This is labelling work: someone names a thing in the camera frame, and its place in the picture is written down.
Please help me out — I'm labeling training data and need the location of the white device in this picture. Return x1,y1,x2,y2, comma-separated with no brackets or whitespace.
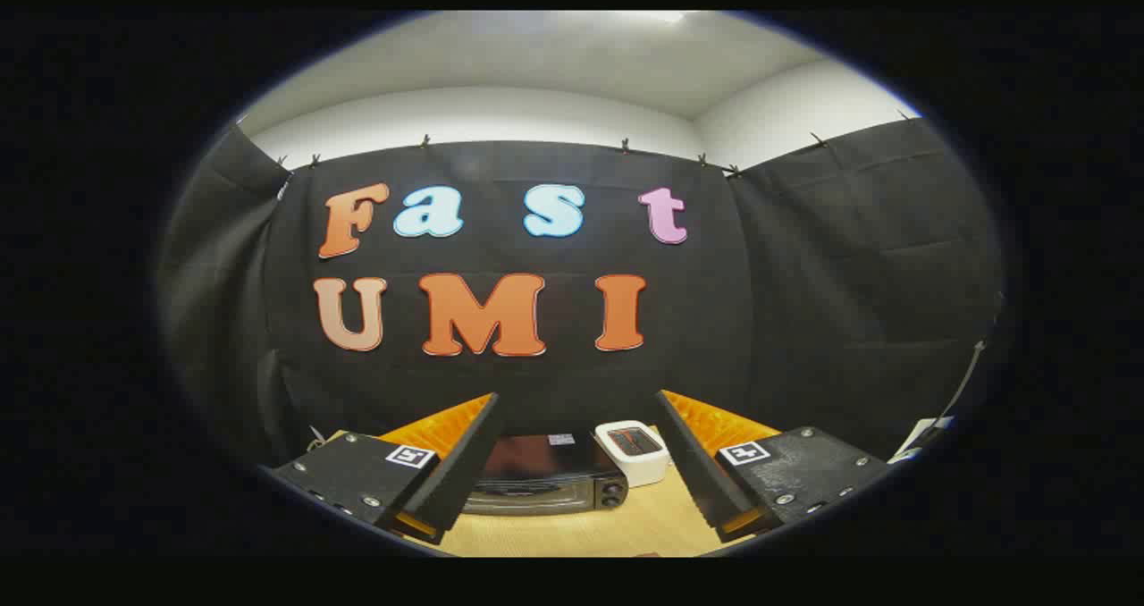
889,417,955,464

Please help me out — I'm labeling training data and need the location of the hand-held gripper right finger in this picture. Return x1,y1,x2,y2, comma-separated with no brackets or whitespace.
655,389,890,544

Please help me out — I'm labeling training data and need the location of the white pop-up toaster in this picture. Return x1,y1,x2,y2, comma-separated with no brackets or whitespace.
594,420,671,488

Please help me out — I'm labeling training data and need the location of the black toaster oven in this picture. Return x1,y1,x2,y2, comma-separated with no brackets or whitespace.
460,432,629,518

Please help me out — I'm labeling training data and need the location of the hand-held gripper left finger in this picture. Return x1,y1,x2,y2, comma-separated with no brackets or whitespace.
273,391,503,546

